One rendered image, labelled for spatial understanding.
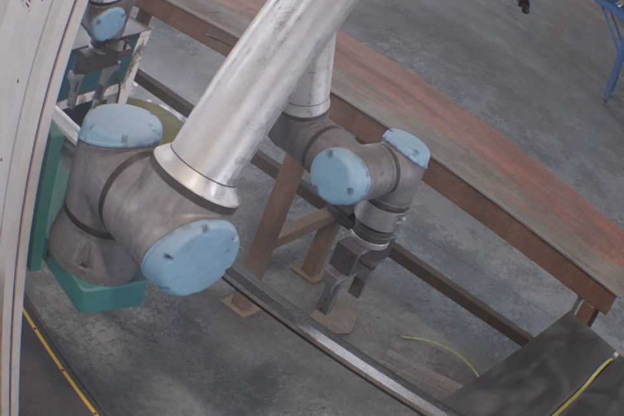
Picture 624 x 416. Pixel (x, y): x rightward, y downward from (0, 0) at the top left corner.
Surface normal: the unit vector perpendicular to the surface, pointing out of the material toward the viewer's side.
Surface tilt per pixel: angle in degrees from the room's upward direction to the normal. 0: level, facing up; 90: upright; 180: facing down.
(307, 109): 100
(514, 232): 90
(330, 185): 90
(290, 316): 75
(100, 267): 70
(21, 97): 90
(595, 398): 0
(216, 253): 95
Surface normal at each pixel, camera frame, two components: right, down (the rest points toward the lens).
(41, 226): 0.62, 0.56
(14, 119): -0.71, 0.11
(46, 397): 0.33, -0.82
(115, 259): 0.65, 0.25
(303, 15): -0.01, 0.25
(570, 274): -0.56, 0.23
